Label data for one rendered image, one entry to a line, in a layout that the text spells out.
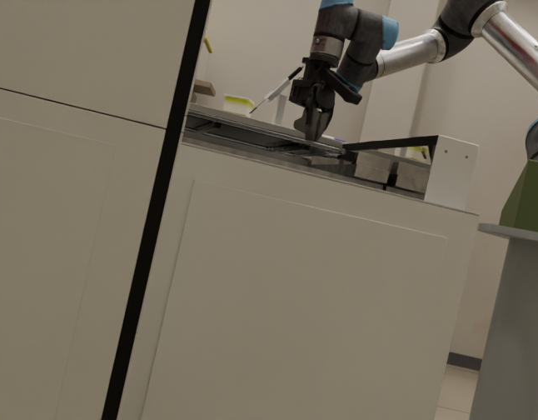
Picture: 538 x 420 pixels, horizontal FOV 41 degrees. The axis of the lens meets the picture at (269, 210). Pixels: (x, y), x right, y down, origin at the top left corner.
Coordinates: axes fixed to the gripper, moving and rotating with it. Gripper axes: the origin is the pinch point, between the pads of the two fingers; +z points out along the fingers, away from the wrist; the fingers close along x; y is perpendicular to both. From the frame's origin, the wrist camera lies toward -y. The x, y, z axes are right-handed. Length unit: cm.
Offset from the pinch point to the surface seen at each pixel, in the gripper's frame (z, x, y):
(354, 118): -54, -257, 172
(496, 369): 42, -35, -40
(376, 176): 5.0, -4.4, -16.3
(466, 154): -2.2, -3.3, -36.9
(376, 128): -49, -254, 150
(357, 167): 4.2, -0.4, -13.5
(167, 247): 28, 46, -10
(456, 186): 4.6, -2.8, -36.5
